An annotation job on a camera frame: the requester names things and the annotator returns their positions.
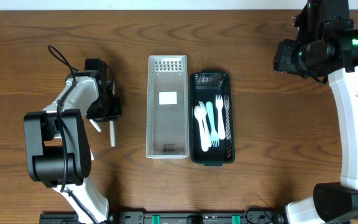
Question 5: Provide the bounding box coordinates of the white plastic utensil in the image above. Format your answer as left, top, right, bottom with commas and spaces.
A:
89, 119, 101, 133

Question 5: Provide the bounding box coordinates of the white plastic spoon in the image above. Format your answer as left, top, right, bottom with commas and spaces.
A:
109, 121, 116, 147
194, 105, 209, 152

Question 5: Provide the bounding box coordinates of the white plastic fork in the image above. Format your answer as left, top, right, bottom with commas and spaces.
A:
215, 95, 225, 139
199, 101, 212, 147

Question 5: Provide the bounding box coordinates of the mint plastic fork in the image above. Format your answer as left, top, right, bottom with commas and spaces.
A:
206, 101, 219, 147

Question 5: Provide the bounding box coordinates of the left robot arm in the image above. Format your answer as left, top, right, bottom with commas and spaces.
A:
24, 58, 122, 223

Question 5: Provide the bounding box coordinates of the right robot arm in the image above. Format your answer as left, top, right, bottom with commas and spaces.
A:
273, 0, 358, 223

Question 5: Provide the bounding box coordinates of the white label sticker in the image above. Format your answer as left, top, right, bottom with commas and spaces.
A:
158, 91, 178, 105

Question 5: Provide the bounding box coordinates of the clear perforated plastic basket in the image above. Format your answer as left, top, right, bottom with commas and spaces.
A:
146, 55, 190, 159

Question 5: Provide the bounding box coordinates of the black perforated plastic basket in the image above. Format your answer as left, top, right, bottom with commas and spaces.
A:
189, 70, 235, 166

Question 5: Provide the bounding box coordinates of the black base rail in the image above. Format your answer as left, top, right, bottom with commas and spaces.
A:
39, 205, 289, 224

